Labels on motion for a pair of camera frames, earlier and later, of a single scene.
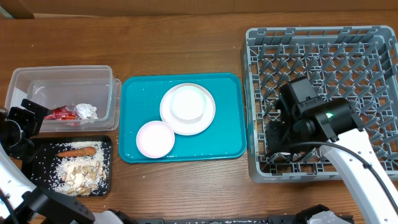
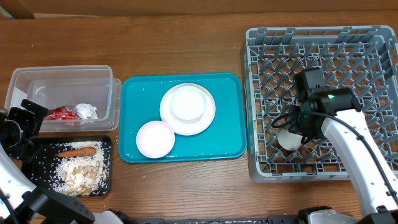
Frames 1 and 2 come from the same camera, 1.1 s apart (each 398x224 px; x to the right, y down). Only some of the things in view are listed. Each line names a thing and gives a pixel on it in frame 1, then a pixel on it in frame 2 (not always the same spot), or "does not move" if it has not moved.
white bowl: [188, 102] does not move
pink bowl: [155, 139] does not move
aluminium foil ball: [86, 111] does not move
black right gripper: [276, 147] -> [292, 126]
